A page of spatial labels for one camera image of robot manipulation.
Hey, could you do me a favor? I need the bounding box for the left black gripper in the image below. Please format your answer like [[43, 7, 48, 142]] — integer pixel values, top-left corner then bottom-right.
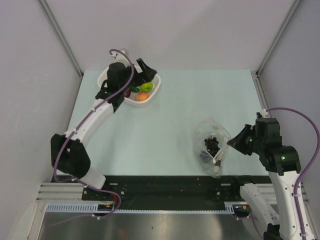
[[119, 58, 155, 93]]

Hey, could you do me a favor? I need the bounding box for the green fake fruit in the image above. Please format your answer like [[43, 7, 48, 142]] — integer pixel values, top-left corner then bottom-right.
[[139, 82, 153, 93]]

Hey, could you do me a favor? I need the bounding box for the dark green fake cucumber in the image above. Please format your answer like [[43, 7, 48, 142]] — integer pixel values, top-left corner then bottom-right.
[[129, 86, 140, 93]]

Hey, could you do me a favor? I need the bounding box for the red orange fake fruit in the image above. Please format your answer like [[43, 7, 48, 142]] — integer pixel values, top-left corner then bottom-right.
[[136, 92, 149, 102]]

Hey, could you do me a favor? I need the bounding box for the purple fake fruit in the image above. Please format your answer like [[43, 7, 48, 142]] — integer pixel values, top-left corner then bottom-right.
[[124, 89, 131, 98]]

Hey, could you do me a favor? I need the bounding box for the polka dot zip bag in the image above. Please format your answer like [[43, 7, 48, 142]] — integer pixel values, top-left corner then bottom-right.
[[193, 117, 231, 179]]

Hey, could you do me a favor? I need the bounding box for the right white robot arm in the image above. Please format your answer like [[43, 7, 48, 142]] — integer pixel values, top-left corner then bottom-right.
[[227, 118, 316, 240]]

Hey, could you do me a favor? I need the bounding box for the dark fake grape bunch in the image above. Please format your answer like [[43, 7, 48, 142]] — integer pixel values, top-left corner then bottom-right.
[[204, 136, 220, 157]]

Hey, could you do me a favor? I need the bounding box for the dark brown fake food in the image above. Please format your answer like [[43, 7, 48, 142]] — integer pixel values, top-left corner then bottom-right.
[[199, 153, 213, 164]]

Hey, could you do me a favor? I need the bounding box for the white perforated plastic basket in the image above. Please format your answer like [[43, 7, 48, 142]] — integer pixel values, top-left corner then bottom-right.
[[97, 67, 162, 109]]

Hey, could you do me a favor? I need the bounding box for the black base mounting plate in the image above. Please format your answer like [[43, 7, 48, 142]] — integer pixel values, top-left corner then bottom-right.
[[51, 174, 262, 211]]

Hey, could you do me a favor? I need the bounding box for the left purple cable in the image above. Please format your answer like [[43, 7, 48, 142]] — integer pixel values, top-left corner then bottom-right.
[[47, 48, 136, 227]]

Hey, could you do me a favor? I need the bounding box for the purple cable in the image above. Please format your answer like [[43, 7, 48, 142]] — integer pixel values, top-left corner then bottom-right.
[[247, 107, 320, 240], [47, 48, 136, 227]]

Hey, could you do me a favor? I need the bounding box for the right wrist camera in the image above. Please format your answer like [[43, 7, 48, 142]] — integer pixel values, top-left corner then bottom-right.
[[255, 109, 280, 139]]

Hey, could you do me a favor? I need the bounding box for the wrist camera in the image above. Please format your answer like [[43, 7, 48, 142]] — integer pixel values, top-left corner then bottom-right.
[[107, 49, 131, 92], [255, 109, 280, 139]]

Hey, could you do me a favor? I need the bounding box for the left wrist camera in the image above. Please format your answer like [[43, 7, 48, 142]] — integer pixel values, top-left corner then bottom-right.
[[107, 49, 131, 92]]

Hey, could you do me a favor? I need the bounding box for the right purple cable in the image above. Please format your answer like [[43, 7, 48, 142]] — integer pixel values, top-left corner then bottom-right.
[[247, 107, 320, 240]]

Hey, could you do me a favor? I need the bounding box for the right aluminium frame post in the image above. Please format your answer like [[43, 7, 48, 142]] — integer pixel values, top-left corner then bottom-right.
[[256, 0, 305, 75]]

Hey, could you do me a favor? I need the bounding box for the aluminium frame post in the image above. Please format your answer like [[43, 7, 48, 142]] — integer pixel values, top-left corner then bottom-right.
[[36, 0, 84, 79], [256, 0, 305, 75]]

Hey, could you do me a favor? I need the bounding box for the white slotted cable duct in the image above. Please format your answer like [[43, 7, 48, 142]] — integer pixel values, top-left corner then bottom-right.
[[46, 202, 237, 215]]

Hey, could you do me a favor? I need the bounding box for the left aluminium frame post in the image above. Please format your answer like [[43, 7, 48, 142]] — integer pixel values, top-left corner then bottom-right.
[[36, 0, 84, 79]]

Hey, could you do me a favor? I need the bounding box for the aluminium rail bottom left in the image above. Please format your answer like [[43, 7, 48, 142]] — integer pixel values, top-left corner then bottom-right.
[[36, 181, 88, 202]]

